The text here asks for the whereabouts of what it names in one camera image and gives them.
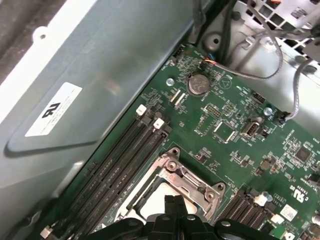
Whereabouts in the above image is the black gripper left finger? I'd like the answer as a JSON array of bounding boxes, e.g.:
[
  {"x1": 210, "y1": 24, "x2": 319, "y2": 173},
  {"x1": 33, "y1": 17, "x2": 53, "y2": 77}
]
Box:
[{"x1": 86, "y1": 194, "x2": 181, "y2": 240}]

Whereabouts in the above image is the white barcode sticker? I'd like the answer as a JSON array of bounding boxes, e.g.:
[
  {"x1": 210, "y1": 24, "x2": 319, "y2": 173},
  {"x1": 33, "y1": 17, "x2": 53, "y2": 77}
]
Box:
[{"x1": 279, "y1": 204, "x2": 298, "y2": 221}]

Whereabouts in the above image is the CPU socket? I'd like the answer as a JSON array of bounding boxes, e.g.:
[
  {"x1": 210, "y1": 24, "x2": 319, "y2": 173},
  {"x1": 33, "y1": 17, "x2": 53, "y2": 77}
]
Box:
[{"x1": 124, "y1": 146, "x2": 227, "y2": 226}]

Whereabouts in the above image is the silver coin battery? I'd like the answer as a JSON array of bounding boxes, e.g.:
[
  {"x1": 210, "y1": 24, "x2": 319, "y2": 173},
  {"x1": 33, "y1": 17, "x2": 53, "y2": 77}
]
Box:
[{"x1": 186, "y1": 72, "x2": 210, "y2": 96}]

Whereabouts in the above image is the green motherboard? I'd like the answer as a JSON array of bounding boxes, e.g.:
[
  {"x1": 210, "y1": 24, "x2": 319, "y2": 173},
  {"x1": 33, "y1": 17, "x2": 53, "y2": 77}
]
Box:
[{"x1": 59, "y1": 43, "x2": 320, "y2": 240}]

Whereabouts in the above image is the black open PC case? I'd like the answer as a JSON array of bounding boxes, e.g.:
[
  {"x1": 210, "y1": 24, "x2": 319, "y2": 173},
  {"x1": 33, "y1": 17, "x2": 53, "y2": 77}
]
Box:
[{"x1": 0, "y1": 0, "x2": 320, "y2": 240}]

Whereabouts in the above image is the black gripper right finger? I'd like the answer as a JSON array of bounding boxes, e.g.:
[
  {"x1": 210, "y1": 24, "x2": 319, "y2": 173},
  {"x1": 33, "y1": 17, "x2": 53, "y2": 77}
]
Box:
[{"x1": 175, "y1": 196, "x2": 267, "y2": 240}]

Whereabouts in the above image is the white UL sticker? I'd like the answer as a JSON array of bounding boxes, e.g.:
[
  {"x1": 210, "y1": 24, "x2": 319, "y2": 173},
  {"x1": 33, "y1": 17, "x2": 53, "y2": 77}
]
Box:
[{"x1": 24, "y1": 81, "x2": 83, "y2": 138}]

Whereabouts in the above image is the metal internal USB port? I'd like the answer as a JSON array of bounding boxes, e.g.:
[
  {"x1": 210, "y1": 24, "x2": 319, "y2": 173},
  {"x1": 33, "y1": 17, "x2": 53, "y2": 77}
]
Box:
[{"x1": 241, "y1": 122, "x2": 262, "y2": 138}]

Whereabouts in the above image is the metal socket cover frame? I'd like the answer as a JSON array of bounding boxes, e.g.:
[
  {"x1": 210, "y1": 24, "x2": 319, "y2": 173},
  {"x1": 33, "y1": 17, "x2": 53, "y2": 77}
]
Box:
[{"x1": 126, "y1": 159, "x2": 218, "y2": 223}]

